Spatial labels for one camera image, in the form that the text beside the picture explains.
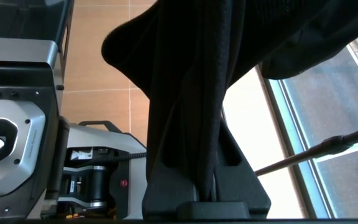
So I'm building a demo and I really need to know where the black clothes rack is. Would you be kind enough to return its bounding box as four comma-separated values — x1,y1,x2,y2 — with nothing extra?
255,123,358,177

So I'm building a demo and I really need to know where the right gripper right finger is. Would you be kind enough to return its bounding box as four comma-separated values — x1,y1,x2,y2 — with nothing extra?
213,119,272,219

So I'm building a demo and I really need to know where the window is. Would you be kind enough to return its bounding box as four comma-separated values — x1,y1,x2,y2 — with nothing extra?
256,24,358,218

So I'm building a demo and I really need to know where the black garment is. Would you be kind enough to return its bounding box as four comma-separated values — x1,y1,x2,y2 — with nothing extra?
101,0,358,202

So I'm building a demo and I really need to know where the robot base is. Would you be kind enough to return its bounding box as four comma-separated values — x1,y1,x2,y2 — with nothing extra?
0,0,149,220

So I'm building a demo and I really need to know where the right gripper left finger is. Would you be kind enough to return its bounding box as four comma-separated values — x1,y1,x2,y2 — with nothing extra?
142,155,199,219

